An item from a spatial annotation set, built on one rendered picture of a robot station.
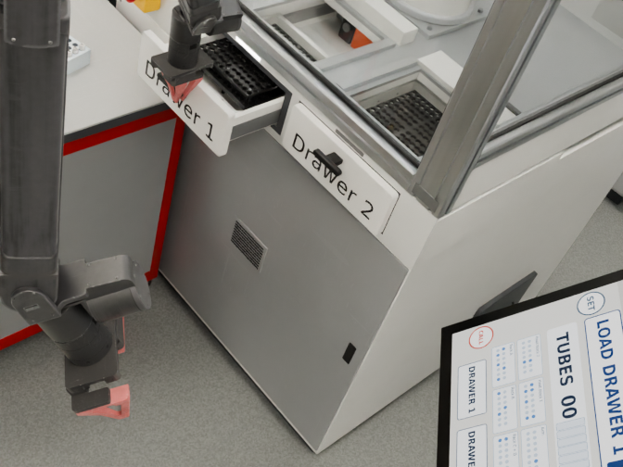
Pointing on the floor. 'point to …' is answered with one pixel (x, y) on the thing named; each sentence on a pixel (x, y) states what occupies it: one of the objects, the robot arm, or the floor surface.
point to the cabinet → (339, 275)
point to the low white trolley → (110, 155)
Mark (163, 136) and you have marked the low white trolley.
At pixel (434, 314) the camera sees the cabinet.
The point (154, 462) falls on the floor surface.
